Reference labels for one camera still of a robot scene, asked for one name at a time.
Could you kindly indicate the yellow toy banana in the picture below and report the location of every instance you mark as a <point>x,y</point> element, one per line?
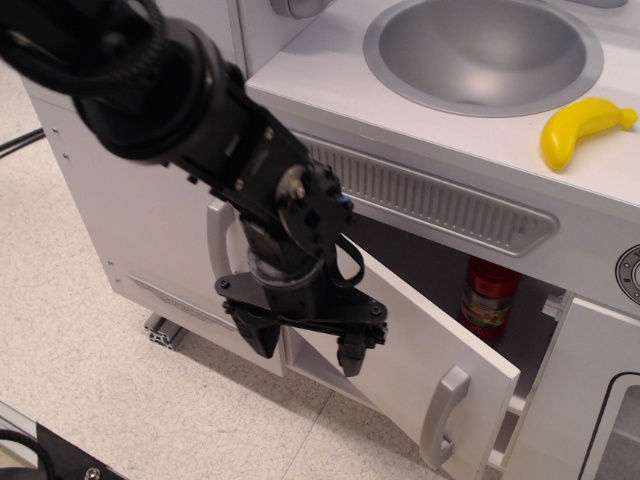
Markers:
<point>583,118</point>

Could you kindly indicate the round dial knob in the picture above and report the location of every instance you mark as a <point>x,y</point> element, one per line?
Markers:
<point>627,273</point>

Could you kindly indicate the silver faucet base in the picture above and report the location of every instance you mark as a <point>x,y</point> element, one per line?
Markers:
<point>299,9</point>

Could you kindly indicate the red spice jar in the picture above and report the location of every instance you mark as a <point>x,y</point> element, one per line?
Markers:
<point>487,299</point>

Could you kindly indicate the silver round sink bowl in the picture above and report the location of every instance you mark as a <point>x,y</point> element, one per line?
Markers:
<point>491,59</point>

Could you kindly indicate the white oven door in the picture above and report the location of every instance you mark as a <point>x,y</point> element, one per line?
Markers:
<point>592,364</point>

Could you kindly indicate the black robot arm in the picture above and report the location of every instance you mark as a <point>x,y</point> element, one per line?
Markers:
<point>156,90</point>

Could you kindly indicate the silver left door handle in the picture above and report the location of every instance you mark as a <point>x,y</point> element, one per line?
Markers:
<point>220,220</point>

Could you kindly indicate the silver door handle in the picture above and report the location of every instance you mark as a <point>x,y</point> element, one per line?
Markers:
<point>450,391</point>
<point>220,220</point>

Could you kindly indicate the black mounting plate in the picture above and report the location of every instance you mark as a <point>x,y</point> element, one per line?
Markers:
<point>71,462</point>

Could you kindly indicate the white cabinet door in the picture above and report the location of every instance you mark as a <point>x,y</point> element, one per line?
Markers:
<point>420,282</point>

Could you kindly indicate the white toy kitchen cabinet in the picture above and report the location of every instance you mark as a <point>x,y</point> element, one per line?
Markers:
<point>476,185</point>

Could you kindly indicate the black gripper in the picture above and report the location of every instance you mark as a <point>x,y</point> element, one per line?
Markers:
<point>321,300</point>

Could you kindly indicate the aluminium extrusion frame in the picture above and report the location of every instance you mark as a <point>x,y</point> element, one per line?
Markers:
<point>164,332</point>

